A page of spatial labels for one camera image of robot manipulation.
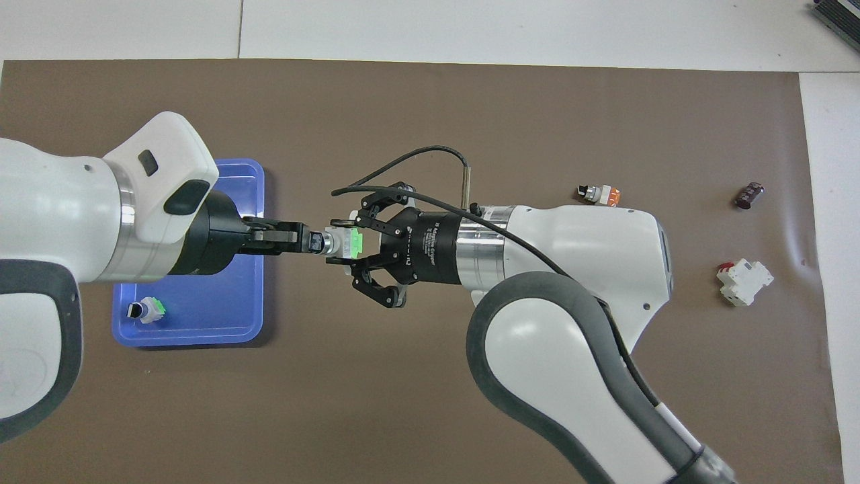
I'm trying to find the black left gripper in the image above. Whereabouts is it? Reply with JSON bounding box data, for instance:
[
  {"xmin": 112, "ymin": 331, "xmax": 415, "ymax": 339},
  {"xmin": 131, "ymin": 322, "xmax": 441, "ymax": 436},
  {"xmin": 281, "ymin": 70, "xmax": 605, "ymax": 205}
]
[{"xmin": 169, "ymin": 191, "xmax": 325, "ymax": 276}]

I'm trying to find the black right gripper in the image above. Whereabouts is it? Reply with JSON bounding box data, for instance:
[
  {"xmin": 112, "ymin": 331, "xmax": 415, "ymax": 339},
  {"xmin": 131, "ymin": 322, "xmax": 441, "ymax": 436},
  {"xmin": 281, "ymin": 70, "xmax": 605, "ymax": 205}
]
[{"xmin": 326, "ymin": 181, "xmax": 464, "ymax": 309}]

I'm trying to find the green selector switch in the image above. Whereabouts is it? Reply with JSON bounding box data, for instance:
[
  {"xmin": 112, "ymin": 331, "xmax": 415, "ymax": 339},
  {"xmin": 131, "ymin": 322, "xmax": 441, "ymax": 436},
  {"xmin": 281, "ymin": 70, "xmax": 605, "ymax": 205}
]
[
  {"xmin": 127, "ymin": 296, "xmax": 167, "ymax": 325},
  {"xmin": 322, "ymin": 225, "xmax": 366, "ymax": 264}
]

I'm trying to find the blue plastic tray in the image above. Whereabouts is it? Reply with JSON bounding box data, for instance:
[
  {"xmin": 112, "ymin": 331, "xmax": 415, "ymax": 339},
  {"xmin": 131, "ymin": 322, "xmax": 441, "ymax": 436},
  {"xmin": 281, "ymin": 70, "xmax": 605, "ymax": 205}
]
[{"xmin": 111, "ymin": 159, "xmax": 266, "ymax": 348}]

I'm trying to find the brown table mat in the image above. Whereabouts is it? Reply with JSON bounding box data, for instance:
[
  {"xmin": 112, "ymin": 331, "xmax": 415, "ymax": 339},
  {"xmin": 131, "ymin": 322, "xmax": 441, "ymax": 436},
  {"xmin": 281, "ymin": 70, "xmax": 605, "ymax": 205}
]
[{"xmin": 0, "ymin": 58, "xmax": 846, "ymax": 484}]

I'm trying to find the white circuit breaker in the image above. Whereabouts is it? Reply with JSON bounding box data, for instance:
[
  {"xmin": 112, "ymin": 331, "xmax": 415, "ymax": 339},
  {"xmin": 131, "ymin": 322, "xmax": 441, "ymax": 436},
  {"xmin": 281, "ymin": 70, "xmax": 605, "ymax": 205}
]
[{"xmin": 716, "ymin": 259, "xmax": 774, "ymax": 307}]

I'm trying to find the small dark capacitor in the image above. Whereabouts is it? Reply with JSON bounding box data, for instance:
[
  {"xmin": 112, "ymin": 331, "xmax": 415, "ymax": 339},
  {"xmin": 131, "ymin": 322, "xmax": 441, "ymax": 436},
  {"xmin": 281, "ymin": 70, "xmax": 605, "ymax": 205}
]
[{"xmin": 735, "ymin": 181, "xmax": 766, "ymax": 210}]

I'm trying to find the grey ribbed metal device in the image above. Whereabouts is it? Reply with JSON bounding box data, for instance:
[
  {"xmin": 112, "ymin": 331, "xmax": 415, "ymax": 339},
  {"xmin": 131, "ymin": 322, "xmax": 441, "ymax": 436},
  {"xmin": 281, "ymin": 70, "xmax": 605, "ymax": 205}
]
[{"xmin": 810, "ymin": 0, "xmax": 860, "ymax": 49}]

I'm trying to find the orange selector switch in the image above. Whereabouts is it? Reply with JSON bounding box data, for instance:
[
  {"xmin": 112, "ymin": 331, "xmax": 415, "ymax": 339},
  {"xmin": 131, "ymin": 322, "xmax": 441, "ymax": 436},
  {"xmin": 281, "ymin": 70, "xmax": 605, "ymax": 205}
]
[{"xmin": 576, "ymin": 184, "xmax": 621, "ymax": 208}]

